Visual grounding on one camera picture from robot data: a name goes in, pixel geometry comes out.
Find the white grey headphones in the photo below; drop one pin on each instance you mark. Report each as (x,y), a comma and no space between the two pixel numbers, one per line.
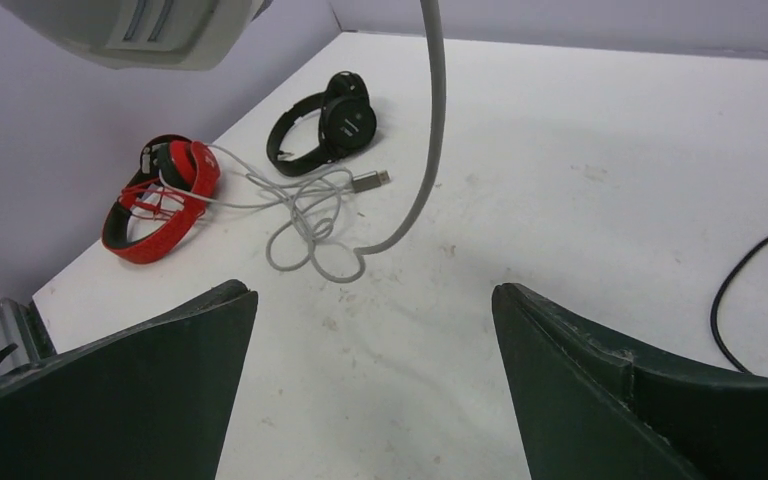
(193,35)

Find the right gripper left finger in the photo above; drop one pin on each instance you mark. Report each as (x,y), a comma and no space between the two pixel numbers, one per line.
(152,401)

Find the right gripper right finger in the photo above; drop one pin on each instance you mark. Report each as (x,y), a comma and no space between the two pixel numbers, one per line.
(593,403)

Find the red black headphones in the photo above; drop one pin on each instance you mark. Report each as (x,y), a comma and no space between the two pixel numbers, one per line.
(162,202)

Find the small black headphones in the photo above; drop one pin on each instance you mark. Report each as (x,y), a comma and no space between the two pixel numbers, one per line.
(347,125)

